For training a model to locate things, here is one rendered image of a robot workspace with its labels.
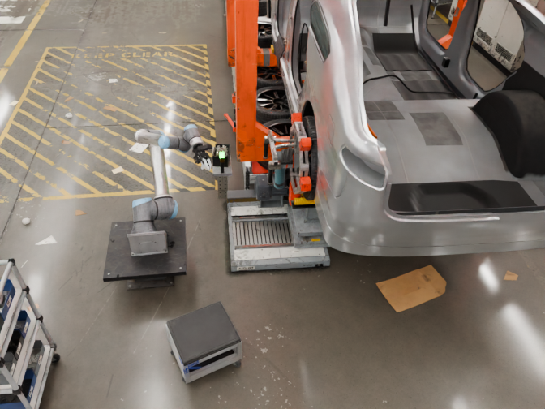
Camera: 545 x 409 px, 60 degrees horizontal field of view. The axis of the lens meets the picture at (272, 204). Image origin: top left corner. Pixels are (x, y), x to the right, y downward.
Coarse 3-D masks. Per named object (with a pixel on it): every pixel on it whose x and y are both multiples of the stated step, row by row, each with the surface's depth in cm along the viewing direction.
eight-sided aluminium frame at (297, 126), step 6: (294, 126) 357; (300, 126) 357; (300, 138) 342; (300, 156) 341; (306, 156) 341; (300, 162) 340; (306, 162) 341; (294, 168) 393; (300, 168) 341; (306, 168) 341; (294, 174) 390; (300, 174) 344; (306, 174) 345; (294, 186) 379; (294, 192) 372; (300, 192) 370
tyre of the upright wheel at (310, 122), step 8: (304, 120) 362; (312, 120) 349; (312, 128) 343; (312, 136) 339; (312, 144) 337; (312, 152) 337; (312, 160) 338; (312, 168) 339; (312, 176) 341; (312, 184) 345; (304, 192) 376; (312, 192) 351
